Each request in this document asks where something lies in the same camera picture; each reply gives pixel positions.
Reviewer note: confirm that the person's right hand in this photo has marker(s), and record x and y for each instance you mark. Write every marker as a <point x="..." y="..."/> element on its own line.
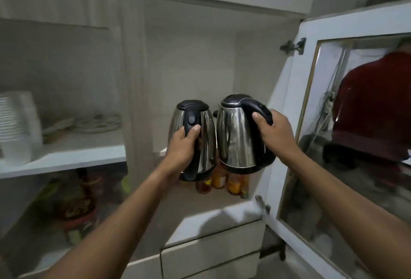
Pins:
<point x="279" y="137"/>

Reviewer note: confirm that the person's left hand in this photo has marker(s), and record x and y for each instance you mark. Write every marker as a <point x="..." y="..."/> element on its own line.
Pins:
<point x="179" y="152"/>

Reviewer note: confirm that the person's right thumb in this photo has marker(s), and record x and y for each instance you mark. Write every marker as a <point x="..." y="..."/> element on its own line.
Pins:
<point x="259" y="119"/>

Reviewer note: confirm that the person's left thumb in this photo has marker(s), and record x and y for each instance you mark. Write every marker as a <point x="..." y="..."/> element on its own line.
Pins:
<point x="193" y="131"/>

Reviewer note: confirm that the person's right forearm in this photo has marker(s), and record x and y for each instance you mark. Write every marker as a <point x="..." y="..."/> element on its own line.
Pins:
<point x="346" y="211"/>

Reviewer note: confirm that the person's left forearm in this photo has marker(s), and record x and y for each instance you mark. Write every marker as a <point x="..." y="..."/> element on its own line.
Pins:
<point x="118" y="224"/>

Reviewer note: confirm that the orange sauce bottle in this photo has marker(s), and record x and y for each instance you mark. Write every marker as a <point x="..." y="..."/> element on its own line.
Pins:
<point x="236" y="186"/>
<point x="219" y="177"/>

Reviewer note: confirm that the dark red sauce bottle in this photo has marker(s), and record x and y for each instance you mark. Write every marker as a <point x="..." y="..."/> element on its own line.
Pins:
<point x="203" y="185"/>

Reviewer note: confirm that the metal door hinge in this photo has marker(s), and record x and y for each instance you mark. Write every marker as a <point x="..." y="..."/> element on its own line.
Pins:
<point x="293" y="46"/>
<point x="262" y="204"/>

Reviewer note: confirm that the white wooden cabinet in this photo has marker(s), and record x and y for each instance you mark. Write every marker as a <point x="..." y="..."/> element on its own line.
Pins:
<point x="192" y="47"/>

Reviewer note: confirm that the white glass cabinet door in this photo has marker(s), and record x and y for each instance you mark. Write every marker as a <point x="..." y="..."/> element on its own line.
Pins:
<point x="353" y="128"/>

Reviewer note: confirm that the white plates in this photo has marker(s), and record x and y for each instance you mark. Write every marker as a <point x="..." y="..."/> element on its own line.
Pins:
<point x="93" y="123"/>

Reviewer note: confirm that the white drawer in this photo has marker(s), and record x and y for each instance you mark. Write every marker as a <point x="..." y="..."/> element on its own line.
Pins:
<point x="212" y="250"/>

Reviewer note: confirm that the red jar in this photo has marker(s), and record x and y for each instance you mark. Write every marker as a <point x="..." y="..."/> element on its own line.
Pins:
<point x="77" y="205"/>

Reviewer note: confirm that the frosted glass cabinet door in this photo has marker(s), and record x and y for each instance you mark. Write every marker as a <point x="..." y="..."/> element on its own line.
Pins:
<point x="64" y="79"/>

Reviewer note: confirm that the stack of white cups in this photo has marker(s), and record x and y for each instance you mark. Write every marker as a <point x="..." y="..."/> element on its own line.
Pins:
<point x="17" y="128"/>

